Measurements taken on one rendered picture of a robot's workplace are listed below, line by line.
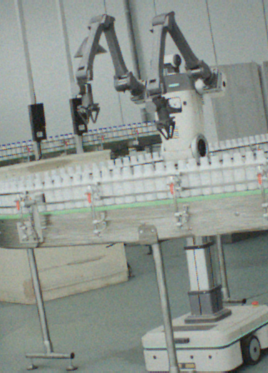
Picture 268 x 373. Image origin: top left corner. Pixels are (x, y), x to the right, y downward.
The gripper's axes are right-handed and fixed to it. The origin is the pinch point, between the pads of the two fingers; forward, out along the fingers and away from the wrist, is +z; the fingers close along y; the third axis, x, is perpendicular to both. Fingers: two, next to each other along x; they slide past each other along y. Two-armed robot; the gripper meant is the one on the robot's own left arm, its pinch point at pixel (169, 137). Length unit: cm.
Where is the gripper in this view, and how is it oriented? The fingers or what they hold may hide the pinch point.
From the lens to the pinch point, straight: 480.2
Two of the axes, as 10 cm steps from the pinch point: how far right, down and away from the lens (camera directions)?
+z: 2.4, 9.5, 2.1
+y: 5.0, -3.0, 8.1
